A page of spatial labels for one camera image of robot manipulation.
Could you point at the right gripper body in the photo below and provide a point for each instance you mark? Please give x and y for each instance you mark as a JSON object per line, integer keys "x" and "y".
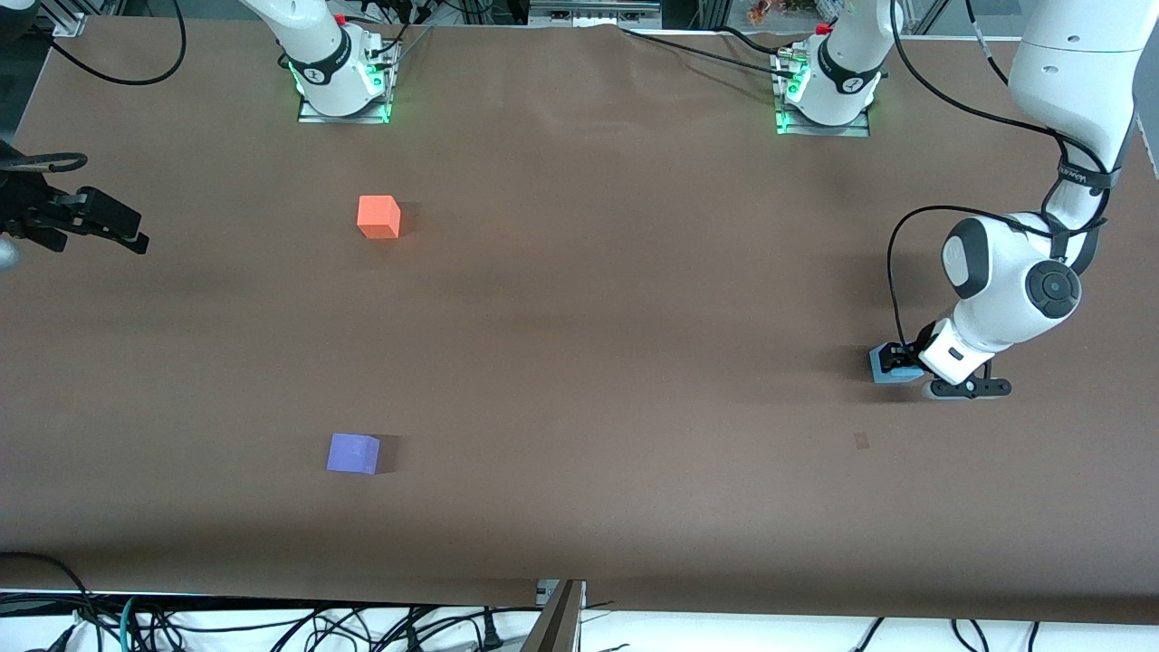
{"x": 27, "y": 210}

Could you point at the blue block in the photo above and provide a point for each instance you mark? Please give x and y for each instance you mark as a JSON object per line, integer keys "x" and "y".
{"x": 881, "y": 370}

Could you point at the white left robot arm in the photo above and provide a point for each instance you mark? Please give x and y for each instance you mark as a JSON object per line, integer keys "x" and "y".
{"x": 1073, "y": 63}

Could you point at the orange block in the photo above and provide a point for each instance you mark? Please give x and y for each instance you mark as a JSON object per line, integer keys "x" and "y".
{"x": 376, "y": 217}

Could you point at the purple block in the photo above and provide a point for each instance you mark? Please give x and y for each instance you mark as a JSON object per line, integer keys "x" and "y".
{"x": 351, "y": 453}

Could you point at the colourful toy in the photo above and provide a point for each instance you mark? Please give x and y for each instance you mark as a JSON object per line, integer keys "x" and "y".
{"x": 763, "y": 11}

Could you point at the grey box behind table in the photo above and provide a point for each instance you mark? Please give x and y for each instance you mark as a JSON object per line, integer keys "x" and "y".
{"x": 593, "y": 11}

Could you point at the aluminium frame profile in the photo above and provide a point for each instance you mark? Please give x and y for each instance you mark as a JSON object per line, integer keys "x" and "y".
{"x": 71, "y": 20}

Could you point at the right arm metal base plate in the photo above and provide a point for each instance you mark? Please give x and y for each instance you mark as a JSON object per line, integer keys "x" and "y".
{"x": 312, "y": 115}

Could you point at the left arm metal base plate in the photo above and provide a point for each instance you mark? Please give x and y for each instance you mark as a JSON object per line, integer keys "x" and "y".
{"x": 851, "y": 129}

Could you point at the small metal bracket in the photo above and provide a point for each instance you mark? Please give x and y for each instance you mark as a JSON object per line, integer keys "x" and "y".
{"x": 546, "y": 593}

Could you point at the metal post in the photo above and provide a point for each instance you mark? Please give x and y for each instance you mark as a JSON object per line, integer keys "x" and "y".
{"x": 560, "y": 625}

